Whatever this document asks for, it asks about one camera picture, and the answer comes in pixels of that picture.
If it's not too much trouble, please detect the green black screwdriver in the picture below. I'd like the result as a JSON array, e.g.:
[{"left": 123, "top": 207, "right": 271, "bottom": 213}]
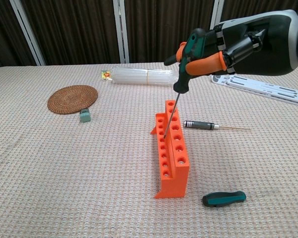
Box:
[{"left": 163, "top": 27, "right": 207, "bottom": 139}]

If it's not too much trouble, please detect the small yellow candy packet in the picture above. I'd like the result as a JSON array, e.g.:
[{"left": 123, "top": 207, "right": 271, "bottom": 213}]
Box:
[{"left": 100, "top": 69, "right": 113, "bottom": 81}]

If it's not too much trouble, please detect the white partition frame post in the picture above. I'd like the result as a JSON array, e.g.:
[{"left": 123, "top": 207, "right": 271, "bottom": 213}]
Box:
[
  {"left": 113, "top": 0, "right": 130, "bottom": 64},
  {"left": 210, "top": 0, "right": 226, "bottom": 27},
  {"left": 9, "top": 0, "right": 46, "bottom": 66}
]

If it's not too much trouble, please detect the orange tool holder block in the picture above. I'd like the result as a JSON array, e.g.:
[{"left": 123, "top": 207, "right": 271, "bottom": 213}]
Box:
[{"left": 150, "top": 99, "right": 191, "bottom": 199}]

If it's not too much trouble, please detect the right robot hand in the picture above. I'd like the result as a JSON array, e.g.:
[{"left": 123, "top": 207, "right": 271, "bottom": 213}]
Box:
[{"left": 163, "top": 9, "right": 298, "bottom": 76}]

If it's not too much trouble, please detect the clear bag of sticks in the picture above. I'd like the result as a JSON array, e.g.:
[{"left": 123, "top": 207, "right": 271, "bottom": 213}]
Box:
[{"left": 110, "top": 68, "right": 179, "bottom": 87}]

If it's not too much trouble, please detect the beige woven tablecloth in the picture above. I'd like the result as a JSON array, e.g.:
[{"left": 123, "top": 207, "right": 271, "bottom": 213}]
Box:
[{"left": 0, "top": 60, "right": 298, "bottom": 238}]

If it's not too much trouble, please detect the black screwdriver teal stripe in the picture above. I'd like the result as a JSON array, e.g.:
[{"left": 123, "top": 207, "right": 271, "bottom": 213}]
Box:
[{"left": 202, "top": 190, "right": 247, "bottom": 208}]

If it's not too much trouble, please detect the round woven rattan coaster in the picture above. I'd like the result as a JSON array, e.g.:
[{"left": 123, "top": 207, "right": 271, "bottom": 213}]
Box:
[{"left": 47, "top": 84, "right": 99, "bottom": 115}]

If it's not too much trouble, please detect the white folding laptop stand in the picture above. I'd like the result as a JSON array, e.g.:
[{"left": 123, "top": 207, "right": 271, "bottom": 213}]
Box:
[{"left": 211, "top": 74, "right": 298, "bottom": 105}]

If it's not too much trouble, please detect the small green block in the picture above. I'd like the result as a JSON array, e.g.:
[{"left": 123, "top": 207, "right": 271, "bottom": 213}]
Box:
[{"left": 79, "top": 108, "right": 92, "bottom": 123}]

